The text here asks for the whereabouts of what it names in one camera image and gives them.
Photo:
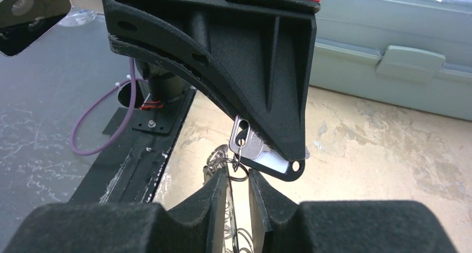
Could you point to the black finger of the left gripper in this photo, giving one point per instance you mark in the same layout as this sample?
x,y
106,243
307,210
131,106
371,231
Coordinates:
x,y
252,58
226,94

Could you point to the large keyring with keys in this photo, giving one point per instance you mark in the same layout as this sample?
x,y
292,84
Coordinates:
x,y
236,239

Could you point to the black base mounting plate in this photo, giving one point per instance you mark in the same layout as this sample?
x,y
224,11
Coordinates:
x,y
131,169

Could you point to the translucent green plastic storage box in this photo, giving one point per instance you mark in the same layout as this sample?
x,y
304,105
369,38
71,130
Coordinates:
x,y
410,53

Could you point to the clear plastic bottle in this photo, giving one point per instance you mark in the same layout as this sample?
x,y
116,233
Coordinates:
x,y
77,17

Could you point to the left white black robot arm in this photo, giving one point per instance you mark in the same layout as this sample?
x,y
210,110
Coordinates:
x,y
166,83

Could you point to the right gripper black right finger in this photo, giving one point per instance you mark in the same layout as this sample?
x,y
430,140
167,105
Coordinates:
x,y
281,225

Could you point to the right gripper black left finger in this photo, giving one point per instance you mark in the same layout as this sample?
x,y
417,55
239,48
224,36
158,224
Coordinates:
x,y
194,225

